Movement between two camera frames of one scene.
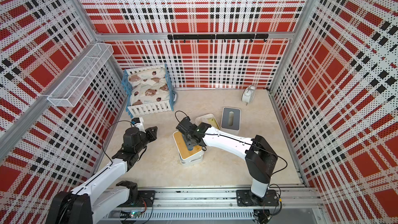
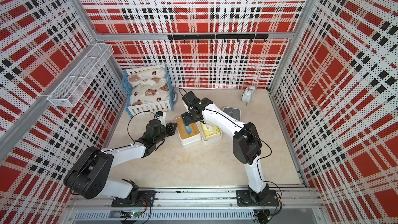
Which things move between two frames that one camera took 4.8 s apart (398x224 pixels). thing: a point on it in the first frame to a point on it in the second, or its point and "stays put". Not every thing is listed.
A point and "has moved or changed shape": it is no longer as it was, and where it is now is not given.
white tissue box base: x=193 y=159 has moved or changed shape
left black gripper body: x=145 y=138 to x=165 y=131
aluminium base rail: x=219 y=206 stays put
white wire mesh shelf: x=68 y=93 stays put
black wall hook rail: x=218 y=37 stays put
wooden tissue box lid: x=182 y=146 has moved or changed shape
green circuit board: x=134 y=214 stays put
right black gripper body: x=187 y=139 to x=189 y=117
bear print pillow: x=148 y=85 stays put
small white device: x=248 y=94 stays put
